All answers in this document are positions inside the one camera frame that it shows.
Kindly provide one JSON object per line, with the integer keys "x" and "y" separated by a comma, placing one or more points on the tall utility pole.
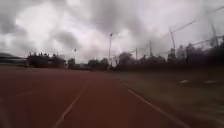
{"x": 172, "y": 38}
{"x": 214, "y": 33}

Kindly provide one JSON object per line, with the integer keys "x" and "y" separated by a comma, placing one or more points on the row of trees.
{"x": 43, "y": 60}

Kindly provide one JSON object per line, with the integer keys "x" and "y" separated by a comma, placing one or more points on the grass strip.
{"x": 186, "y": 98}

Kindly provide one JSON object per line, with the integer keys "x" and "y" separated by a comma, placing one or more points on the red running track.
{"x": 40, "y": 106}

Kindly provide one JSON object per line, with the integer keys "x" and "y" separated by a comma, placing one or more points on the low building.
{"x": 11, "y": 59}

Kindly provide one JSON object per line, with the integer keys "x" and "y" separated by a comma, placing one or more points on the lamp post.
{"x": 109, "y": 50}

